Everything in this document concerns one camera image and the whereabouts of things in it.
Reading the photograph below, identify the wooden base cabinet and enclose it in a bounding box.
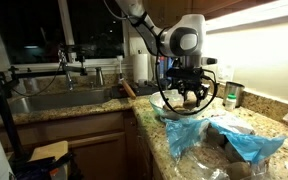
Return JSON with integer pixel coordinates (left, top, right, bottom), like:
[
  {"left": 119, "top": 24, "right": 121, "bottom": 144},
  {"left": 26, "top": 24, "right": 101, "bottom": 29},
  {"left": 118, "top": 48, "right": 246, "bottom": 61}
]
[{"left": 15, "top": 110, "right": 164, "bottom": 180}]

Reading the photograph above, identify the under-cabinet light strip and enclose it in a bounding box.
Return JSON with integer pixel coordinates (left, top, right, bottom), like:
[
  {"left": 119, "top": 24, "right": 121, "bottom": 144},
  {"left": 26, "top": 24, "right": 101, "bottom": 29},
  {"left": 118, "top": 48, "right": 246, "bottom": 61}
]
[{"left": 206, "top": 0, "right": 288, "bottom": 31}]

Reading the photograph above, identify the stainless steel sink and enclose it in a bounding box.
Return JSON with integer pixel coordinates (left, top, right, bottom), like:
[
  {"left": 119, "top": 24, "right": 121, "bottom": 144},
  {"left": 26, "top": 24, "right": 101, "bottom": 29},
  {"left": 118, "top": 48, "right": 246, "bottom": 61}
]
[{"left": 9, "top": 89, "right": 111, "bottom": 114}]

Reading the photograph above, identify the wooden rolling pin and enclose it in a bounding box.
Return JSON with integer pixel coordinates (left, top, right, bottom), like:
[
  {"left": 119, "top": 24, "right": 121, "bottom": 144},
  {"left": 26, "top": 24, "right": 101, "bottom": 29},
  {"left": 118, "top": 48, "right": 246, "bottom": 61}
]
[{"left": 121, "top": 79, "right": 136, "bottom": 100}]

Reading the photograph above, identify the white paper towel roll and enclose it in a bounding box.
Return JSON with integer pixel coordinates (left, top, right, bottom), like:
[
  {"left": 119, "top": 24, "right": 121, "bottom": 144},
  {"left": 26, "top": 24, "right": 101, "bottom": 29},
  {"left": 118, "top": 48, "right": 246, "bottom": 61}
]
[{"left": 132, "top": 50, "right": 148, "bottom": 83}]

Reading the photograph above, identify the large brown potato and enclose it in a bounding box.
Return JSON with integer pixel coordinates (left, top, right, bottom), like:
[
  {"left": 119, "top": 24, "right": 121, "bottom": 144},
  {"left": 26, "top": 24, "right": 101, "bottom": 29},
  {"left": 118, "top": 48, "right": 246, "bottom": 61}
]
[{"left": 183, "top": 92, "right": 197, "bottom": 110}]

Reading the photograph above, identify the blue clear plastic potato bag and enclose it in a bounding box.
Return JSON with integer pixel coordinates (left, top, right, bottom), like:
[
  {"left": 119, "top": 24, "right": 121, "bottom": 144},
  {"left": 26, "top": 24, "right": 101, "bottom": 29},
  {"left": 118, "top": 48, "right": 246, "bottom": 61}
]
[{"left": 163, "top": 115, "right": 285, "bottom": 180}]

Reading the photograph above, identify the white wall outlet plate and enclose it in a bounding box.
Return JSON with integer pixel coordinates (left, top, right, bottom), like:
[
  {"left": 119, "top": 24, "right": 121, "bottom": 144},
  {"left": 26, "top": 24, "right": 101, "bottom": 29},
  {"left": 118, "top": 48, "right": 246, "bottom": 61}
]
[{"left": 217, "top": 65, "right": 234, "bottom": 82}]

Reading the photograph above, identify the stainless steel cup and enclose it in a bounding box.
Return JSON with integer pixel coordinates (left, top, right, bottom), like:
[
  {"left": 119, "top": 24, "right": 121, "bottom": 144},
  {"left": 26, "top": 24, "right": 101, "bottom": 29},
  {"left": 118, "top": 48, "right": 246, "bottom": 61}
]
[{"left": 223, "top": 81, "right": 245, "bottom": 108}]

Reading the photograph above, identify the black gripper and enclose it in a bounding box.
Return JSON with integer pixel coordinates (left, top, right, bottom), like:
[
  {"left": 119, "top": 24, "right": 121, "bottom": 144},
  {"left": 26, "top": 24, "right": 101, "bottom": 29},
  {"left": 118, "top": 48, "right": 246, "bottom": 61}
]
[{"left": 166, "top": 68, "right": 210, "bottom": 107}]

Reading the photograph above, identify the small white green-capped bottle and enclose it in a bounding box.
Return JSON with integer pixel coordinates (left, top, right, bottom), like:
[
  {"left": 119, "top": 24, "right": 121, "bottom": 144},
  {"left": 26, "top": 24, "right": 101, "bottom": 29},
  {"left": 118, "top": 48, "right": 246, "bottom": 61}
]
[{"left": 225, "top": 94, "right": 236, "bottom": 111}]

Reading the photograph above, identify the black camera stand pole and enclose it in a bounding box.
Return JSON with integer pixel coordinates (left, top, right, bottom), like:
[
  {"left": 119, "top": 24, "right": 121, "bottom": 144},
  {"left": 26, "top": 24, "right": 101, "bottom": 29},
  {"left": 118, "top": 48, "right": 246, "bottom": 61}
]
[{"left": 0, "top": 78, "right": 28, "bottom": 163}]

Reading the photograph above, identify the glass bowl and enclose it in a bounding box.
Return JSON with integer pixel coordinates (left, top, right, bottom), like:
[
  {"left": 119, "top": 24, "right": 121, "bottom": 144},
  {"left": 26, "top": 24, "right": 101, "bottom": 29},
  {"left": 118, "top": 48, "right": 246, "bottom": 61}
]
[{"left": 149, "top": 90, "right": 211, "bottom": 120}]

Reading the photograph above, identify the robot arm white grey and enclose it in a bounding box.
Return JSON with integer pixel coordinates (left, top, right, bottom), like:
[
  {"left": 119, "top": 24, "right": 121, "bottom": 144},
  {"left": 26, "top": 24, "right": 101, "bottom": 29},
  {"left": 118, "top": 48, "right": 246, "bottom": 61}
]
[{"left": 115, "top": 0, "right": 217, "bottom": 107}]

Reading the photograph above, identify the upper wooden cabinet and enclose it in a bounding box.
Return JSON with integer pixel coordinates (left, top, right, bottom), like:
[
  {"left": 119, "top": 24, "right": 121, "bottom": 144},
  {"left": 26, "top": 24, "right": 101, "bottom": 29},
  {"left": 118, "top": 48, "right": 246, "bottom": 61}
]
[{"left": 142, "top": 0, "right": 275, "bottom": 28}]

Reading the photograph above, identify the chrome kitchen faucet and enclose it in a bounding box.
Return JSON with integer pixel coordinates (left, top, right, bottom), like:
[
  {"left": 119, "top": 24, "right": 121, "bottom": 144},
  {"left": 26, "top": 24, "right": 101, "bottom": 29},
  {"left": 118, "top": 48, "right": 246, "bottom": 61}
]
[{"left": 58, "top": 50, "right": 74, "bottom": 91}]

